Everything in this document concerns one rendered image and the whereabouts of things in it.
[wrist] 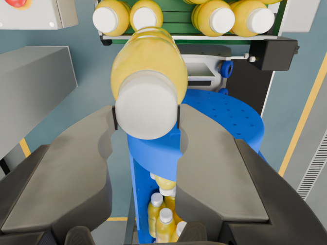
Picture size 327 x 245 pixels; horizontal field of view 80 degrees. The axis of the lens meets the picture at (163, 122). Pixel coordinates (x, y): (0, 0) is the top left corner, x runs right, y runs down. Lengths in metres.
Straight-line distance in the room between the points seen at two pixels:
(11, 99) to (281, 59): 1.01
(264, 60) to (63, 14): 0.43
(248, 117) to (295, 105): 1.55
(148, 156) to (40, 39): 1.45
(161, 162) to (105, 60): 1.29
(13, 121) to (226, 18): 0.94
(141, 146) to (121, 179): 1.83
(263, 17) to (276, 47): 0.13
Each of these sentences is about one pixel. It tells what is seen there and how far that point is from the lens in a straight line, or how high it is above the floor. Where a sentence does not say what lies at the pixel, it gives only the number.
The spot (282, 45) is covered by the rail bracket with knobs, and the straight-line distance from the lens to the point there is 0.54.
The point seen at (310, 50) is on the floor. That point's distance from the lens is 1.84.
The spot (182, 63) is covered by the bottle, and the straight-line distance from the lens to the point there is 0.16.
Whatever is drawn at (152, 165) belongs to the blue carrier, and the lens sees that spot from 0.35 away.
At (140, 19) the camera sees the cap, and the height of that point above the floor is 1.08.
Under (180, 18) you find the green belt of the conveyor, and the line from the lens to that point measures 0.57.
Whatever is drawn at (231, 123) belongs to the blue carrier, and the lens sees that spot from 0.40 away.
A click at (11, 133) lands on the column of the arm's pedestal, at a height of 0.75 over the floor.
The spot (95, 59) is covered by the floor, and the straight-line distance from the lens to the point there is 1.57.
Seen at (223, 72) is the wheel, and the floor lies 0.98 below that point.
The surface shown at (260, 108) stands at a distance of 1.65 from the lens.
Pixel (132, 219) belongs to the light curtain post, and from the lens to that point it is 1.93.
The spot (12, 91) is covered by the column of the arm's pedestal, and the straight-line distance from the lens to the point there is 1.09.
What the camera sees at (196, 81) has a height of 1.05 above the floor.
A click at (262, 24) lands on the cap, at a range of 0.42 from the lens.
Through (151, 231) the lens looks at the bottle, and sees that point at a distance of 0.80.
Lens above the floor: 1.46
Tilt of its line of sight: 60 degrees down
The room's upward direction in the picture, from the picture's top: 178 degrees clockwise
